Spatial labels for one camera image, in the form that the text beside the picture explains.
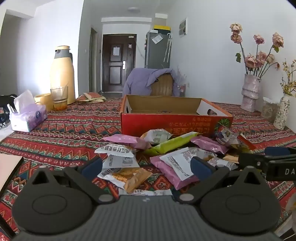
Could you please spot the spotted white vase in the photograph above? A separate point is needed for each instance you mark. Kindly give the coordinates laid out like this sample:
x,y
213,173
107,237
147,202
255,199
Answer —
x,y
282,111

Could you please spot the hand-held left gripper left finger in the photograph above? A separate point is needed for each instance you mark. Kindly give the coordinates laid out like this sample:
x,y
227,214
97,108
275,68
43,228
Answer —
x,y
92,166

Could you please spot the black bag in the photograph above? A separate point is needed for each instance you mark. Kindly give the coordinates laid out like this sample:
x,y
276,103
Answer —
x,y
4,104

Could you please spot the white grey snack packet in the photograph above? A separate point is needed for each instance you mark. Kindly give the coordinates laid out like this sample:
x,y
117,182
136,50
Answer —
x,y
157,136

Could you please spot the yellow thermos jug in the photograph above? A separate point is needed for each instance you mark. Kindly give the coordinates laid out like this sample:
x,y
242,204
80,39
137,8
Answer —
x,y
62,76

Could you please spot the clear glass jar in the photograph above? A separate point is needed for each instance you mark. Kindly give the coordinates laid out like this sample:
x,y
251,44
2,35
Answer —
x,y
269,111

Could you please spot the ceiling lamp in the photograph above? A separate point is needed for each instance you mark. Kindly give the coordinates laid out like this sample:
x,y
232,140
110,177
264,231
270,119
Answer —
x,y
133,9

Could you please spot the pink white vase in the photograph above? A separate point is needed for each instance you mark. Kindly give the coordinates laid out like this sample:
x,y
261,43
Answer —
x,y
251,92

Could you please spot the red cardboard box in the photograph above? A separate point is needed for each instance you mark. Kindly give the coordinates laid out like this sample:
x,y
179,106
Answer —
x,y
161,125

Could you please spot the paper sheet on door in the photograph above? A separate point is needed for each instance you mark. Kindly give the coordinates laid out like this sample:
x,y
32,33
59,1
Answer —
x,y
116,51

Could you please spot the grey fridge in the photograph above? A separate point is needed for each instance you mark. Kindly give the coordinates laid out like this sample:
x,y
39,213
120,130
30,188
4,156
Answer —
x,y
157,54

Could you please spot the yellow box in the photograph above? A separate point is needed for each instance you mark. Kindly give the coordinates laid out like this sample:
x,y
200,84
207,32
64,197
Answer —
x,y
162,27

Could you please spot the glass cup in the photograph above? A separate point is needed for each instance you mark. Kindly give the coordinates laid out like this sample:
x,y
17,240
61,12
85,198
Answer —
x,y
59,97

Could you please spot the dried pink rose bouquet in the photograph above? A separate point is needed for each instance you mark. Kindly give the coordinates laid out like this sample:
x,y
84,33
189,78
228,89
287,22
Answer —
x,y
251,61

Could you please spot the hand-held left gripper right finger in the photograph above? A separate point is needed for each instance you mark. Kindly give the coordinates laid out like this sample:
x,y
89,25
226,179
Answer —
x,y
200,167

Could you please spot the yellow mug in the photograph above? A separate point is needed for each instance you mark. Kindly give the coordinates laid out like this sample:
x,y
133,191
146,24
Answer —
x,y
44,102

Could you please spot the purple tissue pack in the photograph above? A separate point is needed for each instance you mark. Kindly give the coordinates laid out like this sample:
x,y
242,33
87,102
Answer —
x,y
30,118

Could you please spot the purple jacket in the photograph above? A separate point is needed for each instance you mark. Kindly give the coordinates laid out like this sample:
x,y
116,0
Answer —
x,y
138,78

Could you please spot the pink snack packet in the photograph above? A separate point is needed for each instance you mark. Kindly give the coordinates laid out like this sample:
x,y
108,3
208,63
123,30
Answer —
x,y
126,141
208,144
167,175

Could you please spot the dark brown door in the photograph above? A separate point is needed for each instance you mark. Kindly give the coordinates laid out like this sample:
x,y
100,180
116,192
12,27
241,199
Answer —
x,y
118,74

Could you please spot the green snack packet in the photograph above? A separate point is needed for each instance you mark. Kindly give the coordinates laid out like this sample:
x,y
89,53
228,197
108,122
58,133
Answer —
x,y
171,144

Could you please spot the yellow dried flowers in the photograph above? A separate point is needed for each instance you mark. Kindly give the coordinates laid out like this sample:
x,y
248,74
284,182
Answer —
x,y
289,85

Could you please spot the white dried branches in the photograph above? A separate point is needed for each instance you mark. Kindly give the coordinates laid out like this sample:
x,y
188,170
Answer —
x,y
180,75

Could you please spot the white box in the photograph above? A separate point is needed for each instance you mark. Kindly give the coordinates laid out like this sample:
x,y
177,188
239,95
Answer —
x,y
161,19

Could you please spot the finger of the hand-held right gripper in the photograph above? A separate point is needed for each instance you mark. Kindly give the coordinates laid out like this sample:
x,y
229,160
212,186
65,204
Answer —
x,y
251,161
277,151

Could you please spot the pink notebook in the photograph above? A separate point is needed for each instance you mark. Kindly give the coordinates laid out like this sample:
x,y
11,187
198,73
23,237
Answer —
x,y
9,169

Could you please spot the paper sheet on fridge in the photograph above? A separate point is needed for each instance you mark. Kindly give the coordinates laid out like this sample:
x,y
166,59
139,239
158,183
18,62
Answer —
x,y
157,38

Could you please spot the pile of flat sachets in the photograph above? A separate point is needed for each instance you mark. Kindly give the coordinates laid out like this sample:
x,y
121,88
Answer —
x,y
91,97

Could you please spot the wooden chair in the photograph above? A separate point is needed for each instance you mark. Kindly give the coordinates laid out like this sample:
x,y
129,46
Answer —
x,y
161,85

